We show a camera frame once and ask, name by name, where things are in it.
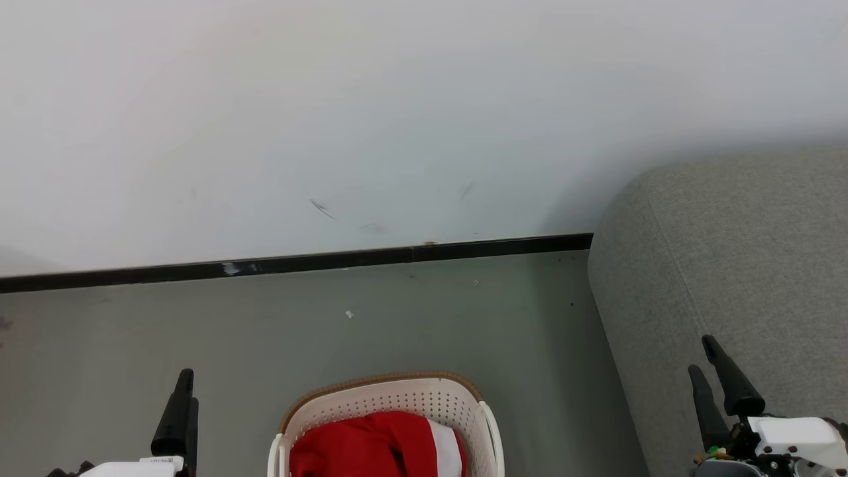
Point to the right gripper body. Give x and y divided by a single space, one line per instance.
742 457

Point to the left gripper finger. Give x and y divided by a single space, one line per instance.
173 417
193 444

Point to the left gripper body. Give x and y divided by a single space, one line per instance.
66 472

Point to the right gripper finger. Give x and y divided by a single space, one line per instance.
735 387
710 411

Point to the red and white garment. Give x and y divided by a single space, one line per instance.
364 447

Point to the grey fabric sofa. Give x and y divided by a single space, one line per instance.
742 265

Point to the white laundry basket brown rim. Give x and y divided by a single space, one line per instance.
397 397

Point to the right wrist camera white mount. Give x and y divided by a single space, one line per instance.
795 434

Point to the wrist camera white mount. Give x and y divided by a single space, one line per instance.
132 468
795 434

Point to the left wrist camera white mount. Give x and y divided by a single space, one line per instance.
132 468

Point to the black wall baseboard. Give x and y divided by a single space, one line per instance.
298 263

